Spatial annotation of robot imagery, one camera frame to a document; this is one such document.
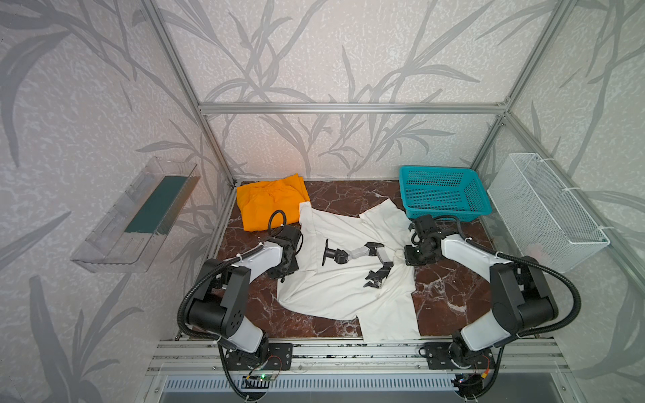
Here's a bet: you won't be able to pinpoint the aluminium mounting rail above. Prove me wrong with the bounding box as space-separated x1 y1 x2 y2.
145 338 571 375

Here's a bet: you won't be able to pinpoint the small circuit board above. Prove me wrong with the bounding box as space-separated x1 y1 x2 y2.
244 372 280 384

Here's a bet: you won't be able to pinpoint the teal plastic basket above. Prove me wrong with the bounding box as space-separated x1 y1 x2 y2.
399 166 492 222

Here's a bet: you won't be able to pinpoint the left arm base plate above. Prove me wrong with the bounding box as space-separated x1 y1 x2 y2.
224 342 294 371

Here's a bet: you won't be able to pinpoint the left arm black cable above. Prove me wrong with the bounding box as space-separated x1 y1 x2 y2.
175 208 288 402

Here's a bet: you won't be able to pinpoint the orange drawstring shorts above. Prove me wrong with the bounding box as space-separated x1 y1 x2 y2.
237 175 310 232

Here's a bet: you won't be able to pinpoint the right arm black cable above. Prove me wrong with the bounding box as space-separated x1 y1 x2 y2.
432 214 582 399

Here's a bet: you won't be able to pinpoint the clear acrylic wall shelf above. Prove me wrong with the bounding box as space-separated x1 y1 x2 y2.
71 157 201 274

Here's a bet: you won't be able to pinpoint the pink object in wire basket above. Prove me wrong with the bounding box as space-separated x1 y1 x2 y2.
525 243 551 265

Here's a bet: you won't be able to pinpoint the white garment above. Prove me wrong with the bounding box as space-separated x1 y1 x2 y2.
277 199 420 343

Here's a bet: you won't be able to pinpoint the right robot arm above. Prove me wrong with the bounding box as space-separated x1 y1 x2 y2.
404 215 559 359

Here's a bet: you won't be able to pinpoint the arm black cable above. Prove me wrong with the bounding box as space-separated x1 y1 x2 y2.
175 208 288 402
432 214 582 399

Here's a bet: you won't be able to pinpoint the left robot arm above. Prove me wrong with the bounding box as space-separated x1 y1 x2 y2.
176 225 304 361

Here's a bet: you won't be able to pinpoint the white wire mesh basket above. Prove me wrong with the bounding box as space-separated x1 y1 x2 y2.
488 153 611 273

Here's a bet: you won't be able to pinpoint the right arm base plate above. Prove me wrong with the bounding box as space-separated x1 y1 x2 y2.
418 342 495 371

